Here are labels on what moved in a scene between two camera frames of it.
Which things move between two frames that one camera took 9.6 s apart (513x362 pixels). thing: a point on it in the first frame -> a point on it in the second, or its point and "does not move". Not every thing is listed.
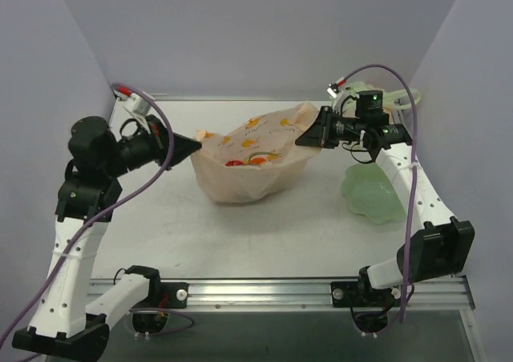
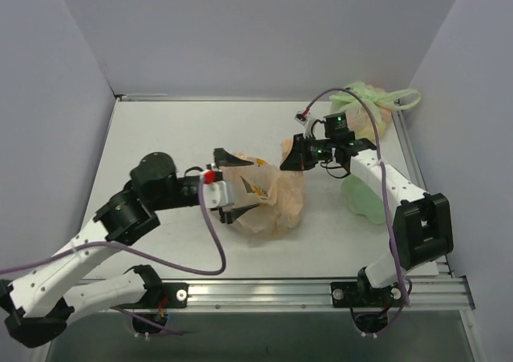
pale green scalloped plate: (369, 192) does not move
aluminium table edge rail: (294, 295) does not move
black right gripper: (326, 126) -> (304, 152)
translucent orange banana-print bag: (258, 158) -> (279, 194)
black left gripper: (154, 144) -> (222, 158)
